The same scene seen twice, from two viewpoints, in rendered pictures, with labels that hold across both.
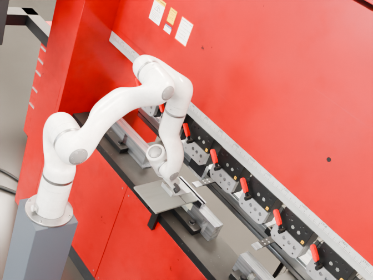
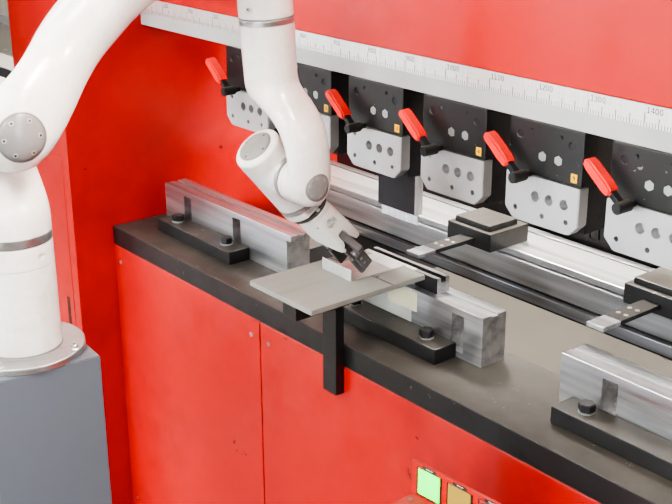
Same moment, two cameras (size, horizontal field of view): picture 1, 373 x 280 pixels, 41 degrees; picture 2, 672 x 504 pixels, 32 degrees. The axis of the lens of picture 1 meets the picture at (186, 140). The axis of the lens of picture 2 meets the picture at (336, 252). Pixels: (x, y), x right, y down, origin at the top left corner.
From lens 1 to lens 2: 81 cm
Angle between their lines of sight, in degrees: 16
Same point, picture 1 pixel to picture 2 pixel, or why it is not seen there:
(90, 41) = not seen: hidden behind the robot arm
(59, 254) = (81, 463)
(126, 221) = (284, 414)
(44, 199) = not seen: outside the picture
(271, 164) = (541, 58)
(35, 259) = (18, 482)
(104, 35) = not seen: hidden behind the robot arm
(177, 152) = (302, 118)
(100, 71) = (146, 105)
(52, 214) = (24, 342)
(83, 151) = (29, 118)
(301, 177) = (617, 39)
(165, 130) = (256, 71)
